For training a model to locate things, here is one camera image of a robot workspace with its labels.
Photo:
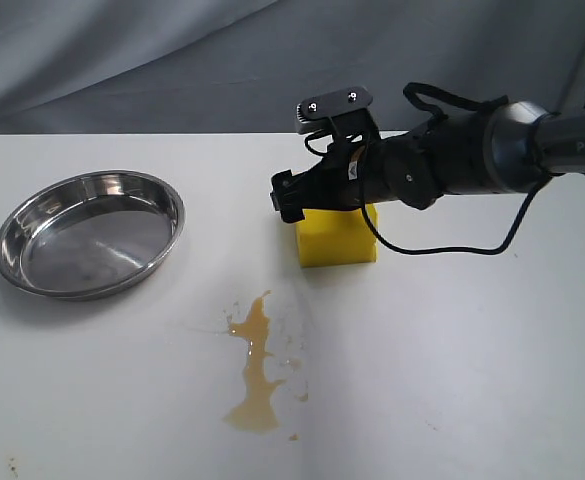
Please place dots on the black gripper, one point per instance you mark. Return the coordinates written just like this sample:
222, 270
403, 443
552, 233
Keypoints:
333, 183

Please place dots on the yellow sponge block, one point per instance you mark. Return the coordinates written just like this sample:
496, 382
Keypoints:
334, 238

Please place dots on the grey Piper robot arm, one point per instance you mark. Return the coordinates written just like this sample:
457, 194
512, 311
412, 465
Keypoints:
508, 150

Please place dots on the brown liquid spill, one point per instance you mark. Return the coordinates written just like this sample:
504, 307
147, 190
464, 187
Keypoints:
274, 366

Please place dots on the round stainless steel dish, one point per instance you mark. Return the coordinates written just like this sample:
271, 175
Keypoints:
92, 235

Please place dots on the grey fabric backdrop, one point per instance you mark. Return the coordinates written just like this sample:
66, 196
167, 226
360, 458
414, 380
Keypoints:
242, 66

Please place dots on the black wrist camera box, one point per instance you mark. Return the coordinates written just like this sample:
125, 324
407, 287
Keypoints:
343, 112

